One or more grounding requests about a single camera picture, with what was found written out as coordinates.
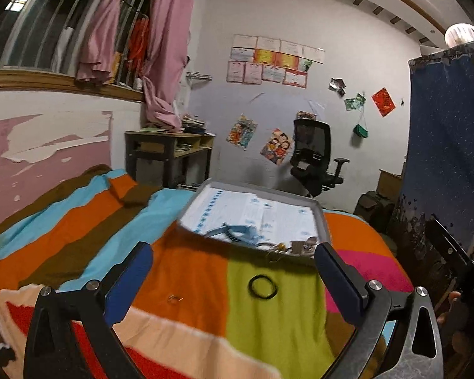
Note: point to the black office chair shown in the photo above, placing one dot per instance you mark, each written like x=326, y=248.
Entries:
x=312, y=157

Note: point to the pink curtain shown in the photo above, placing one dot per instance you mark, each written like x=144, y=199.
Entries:
x=166, y=58
x=97, y=53

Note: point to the dark bag on floor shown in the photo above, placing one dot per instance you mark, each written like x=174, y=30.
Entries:
x=376, y=210

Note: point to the small green hanging bag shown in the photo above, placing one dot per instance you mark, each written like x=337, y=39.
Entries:
x=360, y=129

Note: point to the window metal bars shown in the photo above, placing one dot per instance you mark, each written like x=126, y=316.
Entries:
x=48, y=35

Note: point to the wooden desk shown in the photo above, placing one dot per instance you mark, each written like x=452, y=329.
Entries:
x=173, y=150

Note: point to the green photo on wall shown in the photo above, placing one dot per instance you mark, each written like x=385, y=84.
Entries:
x=356, y=103

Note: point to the colourful striped bed sheet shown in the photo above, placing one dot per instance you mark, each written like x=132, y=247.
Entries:
x=243, y=316

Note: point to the white hair clip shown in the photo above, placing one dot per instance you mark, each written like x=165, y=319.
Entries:
x=304, y=248

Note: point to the red paper square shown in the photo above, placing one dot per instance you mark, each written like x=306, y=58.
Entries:
x=383, y=101

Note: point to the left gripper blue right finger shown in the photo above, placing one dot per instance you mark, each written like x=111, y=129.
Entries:
x=345, y=284

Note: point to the grey cardboard tray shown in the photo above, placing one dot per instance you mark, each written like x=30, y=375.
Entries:
x=289, y=198

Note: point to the colourful cartoon poster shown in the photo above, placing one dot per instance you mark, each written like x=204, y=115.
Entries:
x=242, y=132

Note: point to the pink curtain right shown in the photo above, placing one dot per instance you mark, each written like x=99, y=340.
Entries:
x=166, y=58

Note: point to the pink curtain left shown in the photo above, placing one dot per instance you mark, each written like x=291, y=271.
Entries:
x=97, y=53

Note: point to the small gold ring earrings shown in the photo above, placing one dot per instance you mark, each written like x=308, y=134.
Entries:
x=174, y=299

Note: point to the red garment at window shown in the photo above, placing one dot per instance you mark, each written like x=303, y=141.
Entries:
x=138, y=43

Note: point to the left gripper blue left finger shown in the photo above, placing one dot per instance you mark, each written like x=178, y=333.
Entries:
x=121, y=284

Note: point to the dark photos on wall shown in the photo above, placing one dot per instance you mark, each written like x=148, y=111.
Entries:
x=338, y=86

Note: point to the white grid paper sheet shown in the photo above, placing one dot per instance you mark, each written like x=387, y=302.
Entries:
x=278, y=223

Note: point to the light blue wrist watch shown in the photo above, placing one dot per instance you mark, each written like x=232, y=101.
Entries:
x=239, y=234

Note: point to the person's right hand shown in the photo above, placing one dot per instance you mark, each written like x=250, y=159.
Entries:
x=456, y=326

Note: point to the brown cardboard box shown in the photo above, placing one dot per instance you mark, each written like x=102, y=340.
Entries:
x=389, y=185

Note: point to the blue fabric wardrobe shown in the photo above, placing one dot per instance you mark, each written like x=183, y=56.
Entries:
x=438, y=178

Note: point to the cartoon family poster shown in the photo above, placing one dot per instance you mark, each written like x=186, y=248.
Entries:
x=277, y=147

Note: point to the certificates on wall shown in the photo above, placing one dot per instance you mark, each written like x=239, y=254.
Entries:
x=254, y=60

